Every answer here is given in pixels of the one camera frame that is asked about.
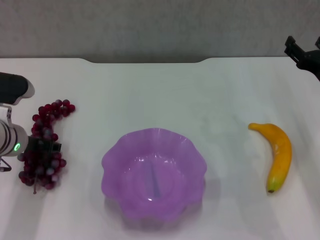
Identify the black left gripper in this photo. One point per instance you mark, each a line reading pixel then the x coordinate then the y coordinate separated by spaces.
pixel 40 146

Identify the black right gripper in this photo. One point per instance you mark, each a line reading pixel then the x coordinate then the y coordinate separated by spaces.
pixel 311 61

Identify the red grape bunch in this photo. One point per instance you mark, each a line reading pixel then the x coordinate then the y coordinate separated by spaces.
pixel 42 172

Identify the yellow banana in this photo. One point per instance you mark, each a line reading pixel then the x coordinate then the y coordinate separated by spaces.
pixel 281 155

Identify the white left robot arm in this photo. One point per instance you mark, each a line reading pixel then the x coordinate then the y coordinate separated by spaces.
pixel 10 140

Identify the purple wavy plastic bowl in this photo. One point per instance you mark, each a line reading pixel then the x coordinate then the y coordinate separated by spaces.
pixel 153 175

